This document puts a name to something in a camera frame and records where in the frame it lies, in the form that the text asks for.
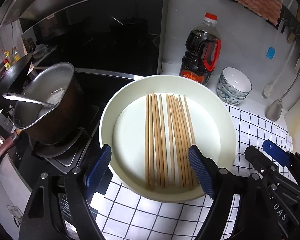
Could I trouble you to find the white oval basin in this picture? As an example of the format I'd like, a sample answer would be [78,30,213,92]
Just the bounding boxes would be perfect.
[99,75,237,203]

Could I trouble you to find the steel spatula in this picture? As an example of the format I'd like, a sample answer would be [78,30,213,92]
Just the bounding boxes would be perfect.
[265,69,300,121]

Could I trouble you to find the checked white cloth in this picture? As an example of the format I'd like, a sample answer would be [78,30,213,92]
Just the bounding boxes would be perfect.
[90,105,293,239]

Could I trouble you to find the steel cooking pot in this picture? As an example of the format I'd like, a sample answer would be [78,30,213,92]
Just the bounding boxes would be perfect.
[0,61,84,177]

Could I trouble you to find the bottom floral bowl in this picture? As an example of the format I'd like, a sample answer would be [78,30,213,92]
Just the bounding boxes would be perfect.
[217,87,248,105]

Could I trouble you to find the floral bowl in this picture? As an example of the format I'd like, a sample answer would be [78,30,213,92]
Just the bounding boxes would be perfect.
[219,67,252,97]
[217,79,249,105]
[217,87,248,105]

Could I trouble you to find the middle floral bowl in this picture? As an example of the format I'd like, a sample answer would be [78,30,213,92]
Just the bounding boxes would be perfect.
[217,79,249,105]

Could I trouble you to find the black gas stove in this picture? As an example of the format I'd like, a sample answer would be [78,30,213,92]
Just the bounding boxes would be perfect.
[0,67,141,190]

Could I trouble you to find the top floral bowl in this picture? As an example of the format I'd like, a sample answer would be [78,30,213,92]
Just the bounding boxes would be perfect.
[219,67,252,97]

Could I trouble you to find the steel ladle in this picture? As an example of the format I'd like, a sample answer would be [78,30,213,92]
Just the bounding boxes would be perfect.
[2,93,55,108]

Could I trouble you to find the dark soy sauce bottle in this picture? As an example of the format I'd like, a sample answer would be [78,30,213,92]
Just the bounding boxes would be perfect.
[179,12,222,86]

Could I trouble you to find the range hood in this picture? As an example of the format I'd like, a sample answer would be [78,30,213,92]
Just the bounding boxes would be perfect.
[0,0,165,76]

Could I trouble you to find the blue wall hook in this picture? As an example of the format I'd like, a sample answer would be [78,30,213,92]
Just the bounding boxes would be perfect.
[266,47,276,60]

